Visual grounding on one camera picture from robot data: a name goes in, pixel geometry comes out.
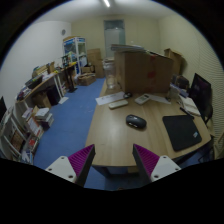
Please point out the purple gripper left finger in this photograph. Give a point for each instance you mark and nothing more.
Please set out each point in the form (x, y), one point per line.
(74, 168)

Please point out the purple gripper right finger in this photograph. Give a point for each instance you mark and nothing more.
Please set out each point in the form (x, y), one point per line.
(151, 166)

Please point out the black mouse pad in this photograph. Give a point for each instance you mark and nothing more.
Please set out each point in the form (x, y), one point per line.
(182, 131)

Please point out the black computer mouse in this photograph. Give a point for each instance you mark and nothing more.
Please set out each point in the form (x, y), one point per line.
(135, 121)

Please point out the stack of books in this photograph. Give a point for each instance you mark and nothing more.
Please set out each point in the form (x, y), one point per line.
(44, 117)

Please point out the white book rack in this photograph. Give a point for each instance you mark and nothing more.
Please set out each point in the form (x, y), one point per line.
(19, 142)

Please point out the white calculator remote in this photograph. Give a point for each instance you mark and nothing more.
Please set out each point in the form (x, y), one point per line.
(142, 99)

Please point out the white remote control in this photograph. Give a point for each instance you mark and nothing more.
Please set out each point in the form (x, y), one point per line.
(118, 104)

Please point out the open notebook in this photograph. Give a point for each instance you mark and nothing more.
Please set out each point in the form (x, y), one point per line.
(190, 106)

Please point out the small black round object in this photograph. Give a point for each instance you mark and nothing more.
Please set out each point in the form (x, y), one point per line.
(127, 95)

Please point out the white paper sheet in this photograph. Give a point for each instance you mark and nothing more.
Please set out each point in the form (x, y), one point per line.
(109, 98)

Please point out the wooden side desk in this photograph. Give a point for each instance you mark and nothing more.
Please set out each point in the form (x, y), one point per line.
(46, 79)

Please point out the black monitor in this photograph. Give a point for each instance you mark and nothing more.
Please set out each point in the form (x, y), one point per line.
(200, 92)

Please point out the cardboard box on floor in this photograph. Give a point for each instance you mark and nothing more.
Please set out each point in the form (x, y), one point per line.
(86, 79)

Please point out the large cardboard box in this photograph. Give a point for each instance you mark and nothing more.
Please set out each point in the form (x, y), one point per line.
(139, 72)

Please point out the clear plastic jar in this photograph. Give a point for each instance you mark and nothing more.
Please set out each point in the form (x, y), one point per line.
(110, 73)

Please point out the tall cardboard boxes back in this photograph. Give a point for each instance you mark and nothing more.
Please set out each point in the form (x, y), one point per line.
(95, 59)

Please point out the brown cardboard box right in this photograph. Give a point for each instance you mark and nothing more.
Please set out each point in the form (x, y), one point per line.
(177, 59)

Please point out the blue white claw machine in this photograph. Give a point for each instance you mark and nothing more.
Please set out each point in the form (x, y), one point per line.
(75, 49)

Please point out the grey door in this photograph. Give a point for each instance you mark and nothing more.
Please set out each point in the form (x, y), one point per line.
(114, 33)

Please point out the ceiling light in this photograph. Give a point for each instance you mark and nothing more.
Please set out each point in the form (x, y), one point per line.
(107, 3)

